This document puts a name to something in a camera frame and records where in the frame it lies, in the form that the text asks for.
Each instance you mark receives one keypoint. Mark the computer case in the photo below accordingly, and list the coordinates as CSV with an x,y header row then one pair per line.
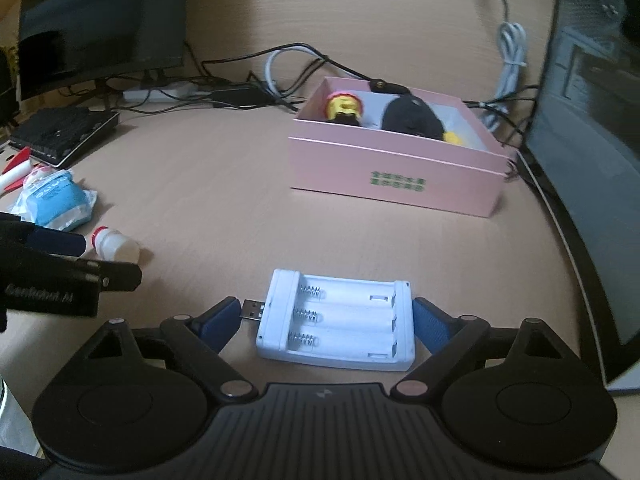
x,y
590,160

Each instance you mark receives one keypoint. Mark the blue tissue packet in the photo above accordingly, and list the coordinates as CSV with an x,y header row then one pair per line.
x,y
55,200

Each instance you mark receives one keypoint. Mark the black plush toy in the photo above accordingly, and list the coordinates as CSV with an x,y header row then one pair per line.
x,y
410,117

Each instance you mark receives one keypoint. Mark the dark computer monitor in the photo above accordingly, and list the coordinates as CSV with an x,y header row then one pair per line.
x,y
100,20

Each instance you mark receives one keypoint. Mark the white battery charger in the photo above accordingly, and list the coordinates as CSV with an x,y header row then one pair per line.
x,y
340,325

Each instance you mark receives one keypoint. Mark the small yellow toy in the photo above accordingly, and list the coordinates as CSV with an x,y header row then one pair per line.
x,y
451,137

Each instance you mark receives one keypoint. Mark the black power adapter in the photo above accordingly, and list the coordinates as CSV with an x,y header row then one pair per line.
x,y
235,96

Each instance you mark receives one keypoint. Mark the small white red-capped bottle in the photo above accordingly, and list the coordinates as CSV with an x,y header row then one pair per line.
x,y
115,245

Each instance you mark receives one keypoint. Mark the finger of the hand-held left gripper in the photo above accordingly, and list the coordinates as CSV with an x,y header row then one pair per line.
x,y
117,276
55,242

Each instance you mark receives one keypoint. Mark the black keyboard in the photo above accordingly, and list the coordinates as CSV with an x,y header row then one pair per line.
x,y
60,132

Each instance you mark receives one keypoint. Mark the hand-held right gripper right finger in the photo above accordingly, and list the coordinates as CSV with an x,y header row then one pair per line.
x,y
430,325

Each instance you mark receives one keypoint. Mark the white power strip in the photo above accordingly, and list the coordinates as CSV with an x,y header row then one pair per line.
x,y
160,92

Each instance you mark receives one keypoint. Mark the red and white rocket toy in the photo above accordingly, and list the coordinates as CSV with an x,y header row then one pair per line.
x,y
12,175

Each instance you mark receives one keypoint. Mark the pink box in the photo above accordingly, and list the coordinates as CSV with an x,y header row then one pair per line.
x,y
390,175

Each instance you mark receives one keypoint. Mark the pink lidded yellow toy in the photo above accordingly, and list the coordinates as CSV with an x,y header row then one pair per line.
x,y
342,107

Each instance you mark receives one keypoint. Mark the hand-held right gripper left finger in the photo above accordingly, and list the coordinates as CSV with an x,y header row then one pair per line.
x,y
220,322

